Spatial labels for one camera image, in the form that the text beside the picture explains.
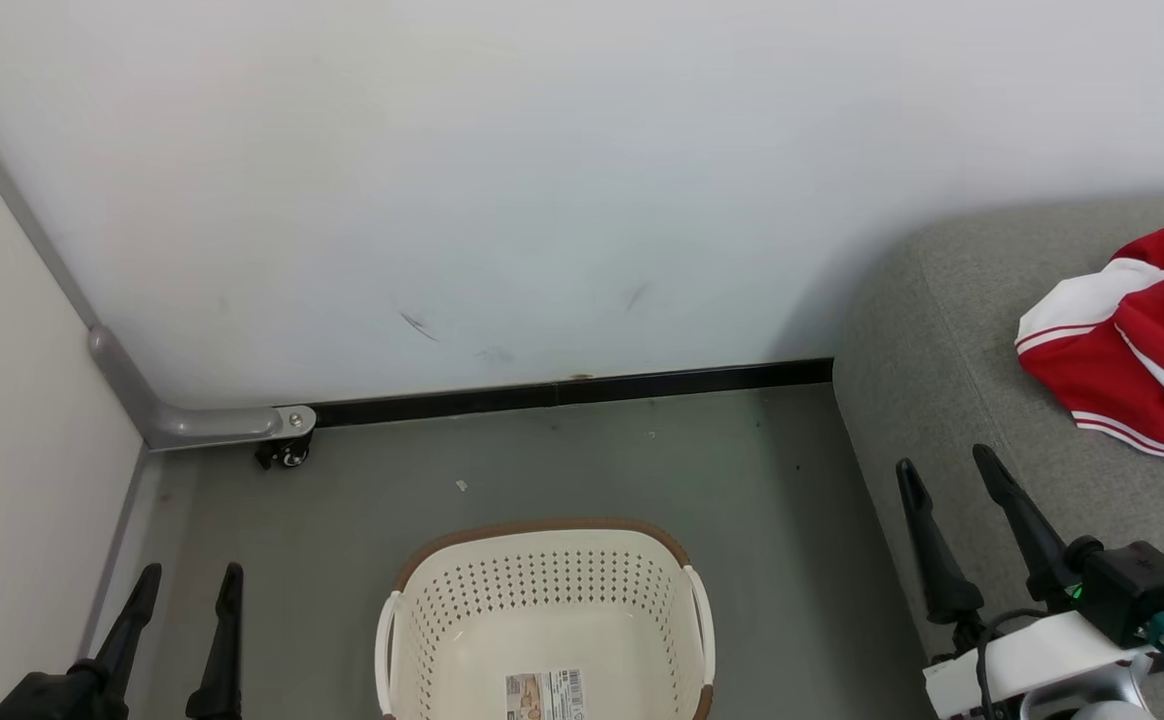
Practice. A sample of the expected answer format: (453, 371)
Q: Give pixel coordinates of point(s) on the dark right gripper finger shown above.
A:
(937, 570)
(1032, 530)

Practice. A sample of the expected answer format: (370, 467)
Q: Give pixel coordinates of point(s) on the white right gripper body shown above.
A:
(1032, 660)

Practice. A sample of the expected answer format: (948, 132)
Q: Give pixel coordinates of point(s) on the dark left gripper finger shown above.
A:
(132, 620)
(225, 650)

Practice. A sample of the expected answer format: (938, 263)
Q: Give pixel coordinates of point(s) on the red jersey with white sleeve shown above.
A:
(1082, 370)

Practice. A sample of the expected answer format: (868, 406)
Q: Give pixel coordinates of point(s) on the grey fabric sofa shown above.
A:
(942, 330)

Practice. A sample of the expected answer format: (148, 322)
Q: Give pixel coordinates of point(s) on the black caster wheel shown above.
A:
(289, 455)

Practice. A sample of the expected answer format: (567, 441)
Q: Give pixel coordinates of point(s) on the grey metal partition foot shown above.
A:
(212, 425)

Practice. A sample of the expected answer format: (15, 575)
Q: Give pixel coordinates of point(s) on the printed basket label sticker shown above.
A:
(545, 695)

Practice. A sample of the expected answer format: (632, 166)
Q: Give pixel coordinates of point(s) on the white perforated laundry basket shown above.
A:
(542, 570)

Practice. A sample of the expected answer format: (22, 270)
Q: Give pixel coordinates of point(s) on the black baseboard strip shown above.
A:
(562, 393)

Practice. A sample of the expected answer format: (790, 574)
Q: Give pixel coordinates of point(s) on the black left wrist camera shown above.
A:
(42, 700)

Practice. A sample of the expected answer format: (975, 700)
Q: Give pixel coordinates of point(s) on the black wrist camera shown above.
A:
(42, 700)
(1137, 590)

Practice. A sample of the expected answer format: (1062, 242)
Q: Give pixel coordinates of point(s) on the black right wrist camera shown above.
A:
(1137, 590)

